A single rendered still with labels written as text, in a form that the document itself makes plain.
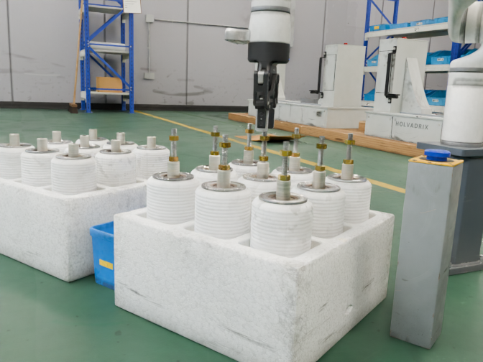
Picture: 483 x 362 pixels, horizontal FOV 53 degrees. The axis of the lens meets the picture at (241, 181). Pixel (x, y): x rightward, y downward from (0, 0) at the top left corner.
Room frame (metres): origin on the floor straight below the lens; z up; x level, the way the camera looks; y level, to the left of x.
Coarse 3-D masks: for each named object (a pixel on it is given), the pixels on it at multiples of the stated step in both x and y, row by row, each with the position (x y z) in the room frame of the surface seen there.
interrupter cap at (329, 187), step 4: (300, 184) 0.83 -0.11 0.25; (304, 184) 0.83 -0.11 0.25; (308, 184) 0.84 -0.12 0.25; (312, 184) 0.84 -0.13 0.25; (328, 184) 0.84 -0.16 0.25; (332, 184) 0.84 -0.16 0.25; (300, 188) 0.80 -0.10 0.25; (304, 188) 0.80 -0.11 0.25; (308, 188) 0.79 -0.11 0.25; (312, 188) 0.80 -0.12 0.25; (328, 188) 0.81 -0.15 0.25; (332, 188) 0.80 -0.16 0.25; (336, 188) 0.81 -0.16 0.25; (340, 188) 0.81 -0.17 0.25
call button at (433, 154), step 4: (424, 152) 0.78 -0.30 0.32; (428, 152) 0.77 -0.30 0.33; (432, 152) 0.77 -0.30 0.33; (436, 152) 0.76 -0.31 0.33; (440, 152) 0.76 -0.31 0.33; (444, 152) 0.76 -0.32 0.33; (448, 152) 0.77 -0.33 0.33; (428, 156) 0.78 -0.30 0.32; (432, 156) 0.77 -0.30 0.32; (436, 156) 0.76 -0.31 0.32; (440, 156) 0.76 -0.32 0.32; (444, 156) 0.76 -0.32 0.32; (448, 156) 0.77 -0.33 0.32; (436, 160) 0.77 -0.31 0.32; (440, 160) 0.76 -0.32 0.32; (444, 160) 0.77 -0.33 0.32
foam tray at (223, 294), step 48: (144, 240) 0.80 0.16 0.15; (192, 240) 0.73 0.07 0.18; (240, 240) 0.73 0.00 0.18; (336, 240) 0.75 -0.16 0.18; (384, 240) 0.89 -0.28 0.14; (144, 288) 0.80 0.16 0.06; (192, 288) 0.73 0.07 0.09; (240, 288) 0.67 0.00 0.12; (288, 288) 0.63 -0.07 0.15; (336, 288) 0.73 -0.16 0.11; (384, 288) 0.92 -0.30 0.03; (192, 336) 0.73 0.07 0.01; (240, 336) 0.67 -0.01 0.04; (288, 336) 0.62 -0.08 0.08; (336, 336) 0.74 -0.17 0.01
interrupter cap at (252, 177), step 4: (252, 172) 0.92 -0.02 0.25; (256, 172) 0.92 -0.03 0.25; (244, 176) 0.88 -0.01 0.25; (248, 176) 0.89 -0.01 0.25; (252, 176) 0.90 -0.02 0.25; (256, 176) 0.90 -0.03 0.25; (268, 176) 0.90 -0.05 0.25; (272, 176) 0.90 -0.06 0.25; (276, 176) 0.90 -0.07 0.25; (252, 180) 0.86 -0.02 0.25; (256, 180) 0.85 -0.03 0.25; (260, 180) 0.85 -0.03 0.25; (264, 180) 0.85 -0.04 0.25; (268, 180) 0.85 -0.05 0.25; (272, 180) 0.86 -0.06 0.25; (276, 180) 0.86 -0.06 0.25
